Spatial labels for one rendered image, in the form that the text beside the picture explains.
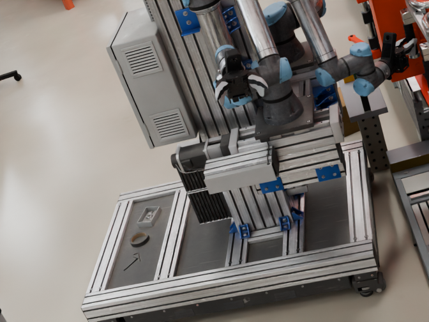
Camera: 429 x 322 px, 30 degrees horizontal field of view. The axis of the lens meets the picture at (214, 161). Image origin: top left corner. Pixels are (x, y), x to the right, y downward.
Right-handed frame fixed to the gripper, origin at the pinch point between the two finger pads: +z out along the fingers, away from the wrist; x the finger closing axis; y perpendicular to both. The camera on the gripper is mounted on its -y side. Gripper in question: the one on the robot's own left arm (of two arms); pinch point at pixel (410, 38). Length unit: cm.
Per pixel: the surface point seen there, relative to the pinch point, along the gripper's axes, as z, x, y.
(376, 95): 12, -34, 38
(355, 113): -4, -35, 38
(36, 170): -58, -268, 84
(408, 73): 17.8, -18.6, 28.3
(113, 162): -32, -213, 84
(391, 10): 17.5, -19.8, -2.3
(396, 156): 10, -30, 70
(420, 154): 15, -20, 70
